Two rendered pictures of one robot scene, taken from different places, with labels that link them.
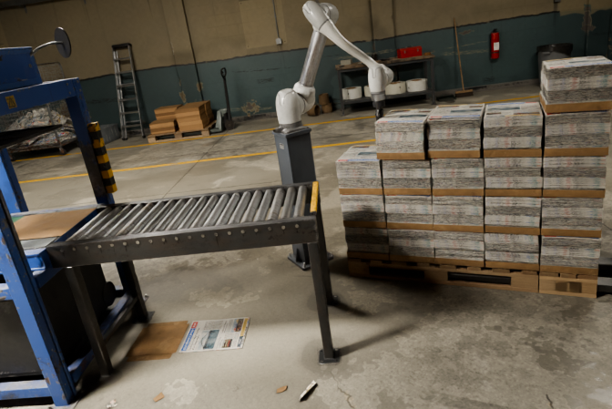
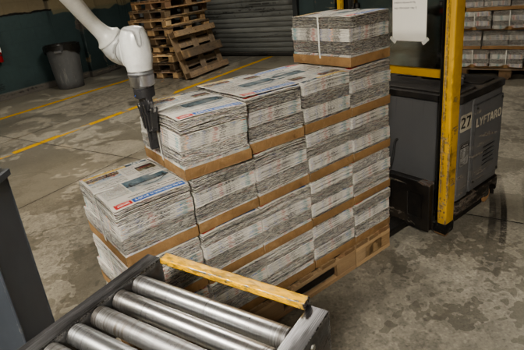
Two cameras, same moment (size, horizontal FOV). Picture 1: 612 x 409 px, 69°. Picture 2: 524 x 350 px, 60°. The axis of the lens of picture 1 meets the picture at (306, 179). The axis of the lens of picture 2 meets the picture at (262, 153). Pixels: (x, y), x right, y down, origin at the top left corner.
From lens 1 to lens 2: 179 cm
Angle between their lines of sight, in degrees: 58
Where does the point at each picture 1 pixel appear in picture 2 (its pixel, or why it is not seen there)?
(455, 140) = (278, 121)
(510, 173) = (328, 146)
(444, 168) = (270, 162)
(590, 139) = (379, 90)
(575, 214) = (374, 170)
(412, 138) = (232, 130)
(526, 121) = (338, 79)
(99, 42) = not seen: outside the picture
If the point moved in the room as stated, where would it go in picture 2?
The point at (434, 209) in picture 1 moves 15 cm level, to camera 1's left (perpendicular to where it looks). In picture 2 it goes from (264, 224) to (248, 243)
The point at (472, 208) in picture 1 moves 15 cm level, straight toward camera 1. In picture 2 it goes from (301, 203) to (327, 213)
